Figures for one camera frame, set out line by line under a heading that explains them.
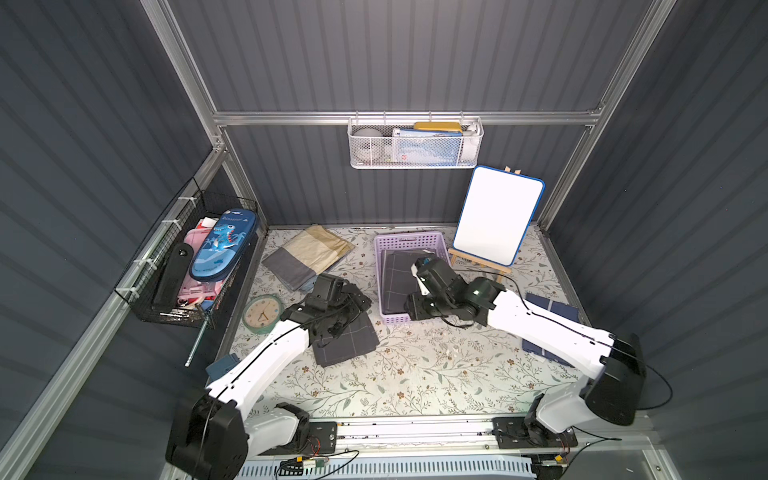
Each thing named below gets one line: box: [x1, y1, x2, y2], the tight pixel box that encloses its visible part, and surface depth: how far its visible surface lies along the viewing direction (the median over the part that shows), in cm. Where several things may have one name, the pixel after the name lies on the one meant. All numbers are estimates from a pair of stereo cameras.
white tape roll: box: [353, 128, 385, 162], surface depth 89 cm
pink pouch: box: [178, 217, 223, 310], surface depth 68 cm
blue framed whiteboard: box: [452, 165, 546, 267], surface depth 91 cm
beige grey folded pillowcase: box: [262, 225, 356, 292], surface depth 112 cm
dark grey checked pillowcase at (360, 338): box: [312, 311, 380, 367], surface depth 90 cm
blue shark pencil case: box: [189, 208, 259, 283], surface depth 69 cm
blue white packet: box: [392, 128, 463, 167], surface depth 88 cm
